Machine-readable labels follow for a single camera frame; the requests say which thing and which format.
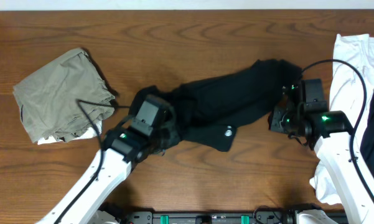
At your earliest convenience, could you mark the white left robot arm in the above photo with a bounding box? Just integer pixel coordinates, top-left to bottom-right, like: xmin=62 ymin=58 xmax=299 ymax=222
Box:
xmin=39 ymin=108 xmax=180 ymax=224

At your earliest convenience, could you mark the white garment pile right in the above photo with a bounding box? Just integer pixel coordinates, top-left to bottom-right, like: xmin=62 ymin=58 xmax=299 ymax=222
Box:
xmin=309 ymin=34 xmax=374 ymax=205

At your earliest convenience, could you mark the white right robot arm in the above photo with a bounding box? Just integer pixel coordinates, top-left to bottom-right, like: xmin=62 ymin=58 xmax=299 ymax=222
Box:
xmin=268 ymin=104 xmax=374 ymax=223

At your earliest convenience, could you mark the black polo shirt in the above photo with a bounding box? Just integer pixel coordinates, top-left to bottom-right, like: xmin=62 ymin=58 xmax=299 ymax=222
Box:
xmin=129 ymin=59 xmax=302 ymax=152

